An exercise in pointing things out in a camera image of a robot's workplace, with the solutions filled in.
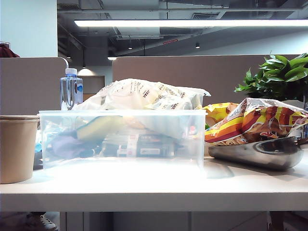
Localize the yellow sponge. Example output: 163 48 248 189
76 115 123 141

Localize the metal ice scoop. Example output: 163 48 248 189
208 136 308 171

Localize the clear water bottle white cap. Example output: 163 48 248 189
59 68 84 111

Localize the white sneaker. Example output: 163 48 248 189
28 213 60 231

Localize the white printed plastic bag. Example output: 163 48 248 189
72 78 212 141

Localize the translucent tub with lid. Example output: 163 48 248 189
190 88 212 110

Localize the transparent plastic storage box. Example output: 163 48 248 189
38 109 208 180

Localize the dark red garment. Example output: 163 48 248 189
0 42 20 58

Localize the black labelled box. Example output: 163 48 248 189
102 133 179 158

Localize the green leafy potted plant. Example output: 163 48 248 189
234 51 308 102

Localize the cartoon print snack bag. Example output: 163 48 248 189
204 97 308 147

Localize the brown paper cup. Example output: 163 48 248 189
0 115 40 185

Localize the wooden background cabinet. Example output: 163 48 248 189
81 76 105 102

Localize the light blue plastic bag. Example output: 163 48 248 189
35 134 44 154

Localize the grey desk partition rounded corner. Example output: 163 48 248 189
0 57 70 116

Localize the purple cloth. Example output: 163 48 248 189
48 136 97 159

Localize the brown wide desk partition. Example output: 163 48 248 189
112 54 308 111

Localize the long ceiling light strip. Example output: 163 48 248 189
74 19 308 27

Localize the yellow orange snack bag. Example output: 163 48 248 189
204 102 240 132

